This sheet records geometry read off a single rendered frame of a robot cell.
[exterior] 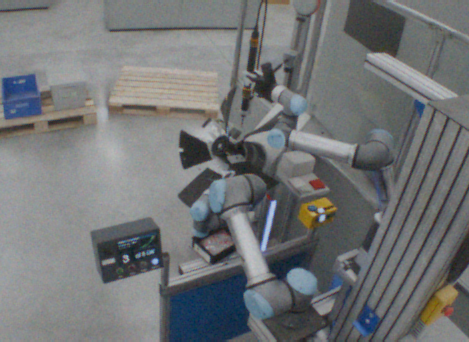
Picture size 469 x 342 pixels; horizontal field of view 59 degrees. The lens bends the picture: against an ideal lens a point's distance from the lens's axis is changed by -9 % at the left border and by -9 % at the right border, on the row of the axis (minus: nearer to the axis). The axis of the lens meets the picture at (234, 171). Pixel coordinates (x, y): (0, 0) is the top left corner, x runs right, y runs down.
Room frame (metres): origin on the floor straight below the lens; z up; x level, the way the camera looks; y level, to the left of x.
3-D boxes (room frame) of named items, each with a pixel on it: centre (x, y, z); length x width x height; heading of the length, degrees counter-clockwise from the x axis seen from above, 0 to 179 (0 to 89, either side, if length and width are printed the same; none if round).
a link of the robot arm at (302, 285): (1.11, -0.30, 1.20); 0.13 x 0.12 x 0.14; 122
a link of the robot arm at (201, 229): (1.54, 0.10, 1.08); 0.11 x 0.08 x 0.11; 122
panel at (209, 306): (1.57, -0.12, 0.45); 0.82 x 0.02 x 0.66; 124
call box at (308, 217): (1.79, -0.45, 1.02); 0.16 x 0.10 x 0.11; 124
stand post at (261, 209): (2.22, -0.21, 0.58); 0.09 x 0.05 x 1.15; 34
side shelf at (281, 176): (2.32, -0.40, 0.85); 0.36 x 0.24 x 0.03; 34
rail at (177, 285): (1.57, -0.12, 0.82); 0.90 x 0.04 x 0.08; 124
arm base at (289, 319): (1.11, -0.31, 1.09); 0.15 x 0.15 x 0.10
